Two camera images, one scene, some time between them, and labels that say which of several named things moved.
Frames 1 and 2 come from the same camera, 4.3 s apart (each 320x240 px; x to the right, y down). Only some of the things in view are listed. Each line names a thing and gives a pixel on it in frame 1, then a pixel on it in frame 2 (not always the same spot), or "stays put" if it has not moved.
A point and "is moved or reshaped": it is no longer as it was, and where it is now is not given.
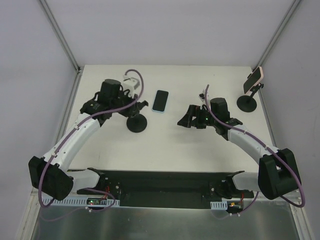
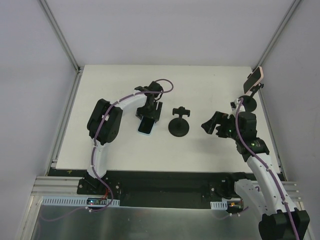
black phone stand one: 137,123 to 179,127
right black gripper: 191,117 to 220,126
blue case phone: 160,101 is moved or reshaped
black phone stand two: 247,103 stays put
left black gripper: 135,106 to 149,112
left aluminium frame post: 61,35 stays put
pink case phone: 254,79 stays put
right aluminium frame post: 274,36 stays put
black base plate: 164,188 stays put
